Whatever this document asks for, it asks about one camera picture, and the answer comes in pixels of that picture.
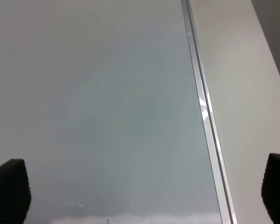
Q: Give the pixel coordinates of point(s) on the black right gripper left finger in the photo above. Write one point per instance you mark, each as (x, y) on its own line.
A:
(15, 193)

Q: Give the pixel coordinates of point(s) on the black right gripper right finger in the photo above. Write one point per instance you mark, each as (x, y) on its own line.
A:
(270, 190)

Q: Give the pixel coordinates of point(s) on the white framed whiteboard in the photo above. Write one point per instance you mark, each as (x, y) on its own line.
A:
(107, 103)

